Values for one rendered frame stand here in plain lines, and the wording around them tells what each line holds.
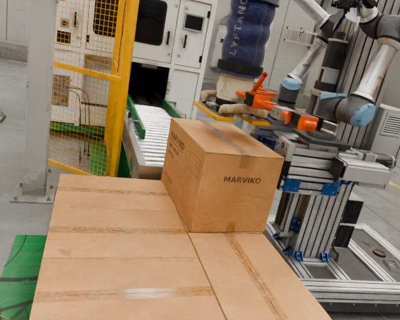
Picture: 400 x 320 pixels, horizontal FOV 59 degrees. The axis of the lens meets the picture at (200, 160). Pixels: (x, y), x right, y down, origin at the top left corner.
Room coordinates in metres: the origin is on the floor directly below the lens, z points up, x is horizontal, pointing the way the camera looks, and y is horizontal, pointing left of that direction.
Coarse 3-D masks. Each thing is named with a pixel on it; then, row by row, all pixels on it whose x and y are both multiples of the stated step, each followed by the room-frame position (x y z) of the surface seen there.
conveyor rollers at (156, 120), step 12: (144, 108) 4.06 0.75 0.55; (156, 108) 4.20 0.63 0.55; (144, 120) 3.51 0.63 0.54; (156, 120) 3.57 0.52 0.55; (168, 120) 3.69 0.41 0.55; (156, 132) 3.11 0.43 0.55; (168, 132) 3.23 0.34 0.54; (144, 144) 2.71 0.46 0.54; (156, 144) 2.75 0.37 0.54; (144, 156) 2.44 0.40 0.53; (156, 156) 2.47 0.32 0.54
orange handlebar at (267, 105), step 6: (258, 90) 2.11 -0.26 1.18; (264, 90) 2.05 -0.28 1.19; (240, 96) 1.69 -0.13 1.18; (270, 96) 1.94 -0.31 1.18; (258, 102) 1.52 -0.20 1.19; (264, 102) 1.48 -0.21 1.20; (270, 102) 1.49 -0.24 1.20; (264, 108) 1.47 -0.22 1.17; (270, 108) 1.42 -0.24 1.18; (282, 114) 1.34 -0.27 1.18; (306, 126) 1.22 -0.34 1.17; (312, 126) 1.21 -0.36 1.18
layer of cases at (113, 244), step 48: (96, 192) 1.68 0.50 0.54; (144, 192) 1.80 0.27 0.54; (48, 240) 1.19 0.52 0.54; (96, 240) 1.25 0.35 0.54; (144, 240) 1.33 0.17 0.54; (192, 240) 1.40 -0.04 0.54; (240, 240) 1.49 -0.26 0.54; (48, 288) 0.94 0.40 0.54; (96, 288) 0.98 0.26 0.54; (144, 288) 1.03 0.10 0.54; (192, 288) 1.08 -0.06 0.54; (240, 288) 1.13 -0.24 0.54; (288, 288) 1.19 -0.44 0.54
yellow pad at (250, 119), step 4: (240, 116) 1.81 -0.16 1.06; (248, 116) 1.76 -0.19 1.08; (252, 116) 1.78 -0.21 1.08; (244, 120) 1.76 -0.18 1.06; (248, 120) 1.72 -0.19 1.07; (252, 120) 1.70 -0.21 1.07; (256, 120) 1.72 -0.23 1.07; (260, 120) 1.73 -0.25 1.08; (264, 120) 1.74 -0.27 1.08; (252, 124) 1.69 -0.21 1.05; (256, 124) 1.69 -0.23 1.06; (260, 124) 1.70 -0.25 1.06; (264, 124) 1.71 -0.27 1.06; (268, 124) 1.72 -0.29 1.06
